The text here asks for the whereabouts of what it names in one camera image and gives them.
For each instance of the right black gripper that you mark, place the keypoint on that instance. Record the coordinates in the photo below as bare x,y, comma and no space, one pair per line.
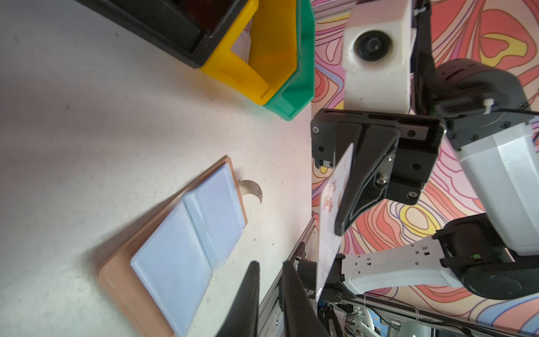
393,156

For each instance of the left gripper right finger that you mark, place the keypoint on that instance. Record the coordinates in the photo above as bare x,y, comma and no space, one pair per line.
299,316

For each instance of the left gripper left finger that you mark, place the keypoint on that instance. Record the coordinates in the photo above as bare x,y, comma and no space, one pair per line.
242,319

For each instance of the tan leather card holder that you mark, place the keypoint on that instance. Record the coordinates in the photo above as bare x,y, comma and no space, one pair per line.
158,278

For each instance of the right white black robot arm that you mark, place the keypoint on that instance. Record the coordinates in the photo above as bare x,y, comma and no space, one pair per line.
494,254

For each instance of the green plastic bin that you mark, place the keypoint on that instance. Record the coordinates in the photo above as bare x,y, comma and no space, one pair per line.
298,90

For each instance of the yellow plastic bin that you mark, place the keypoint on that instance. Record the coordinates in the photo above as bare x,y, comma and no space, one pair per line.
273,52

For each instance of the black plastic bin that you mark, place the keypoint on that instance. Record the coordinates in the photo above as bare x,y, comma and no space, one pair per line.
189,31

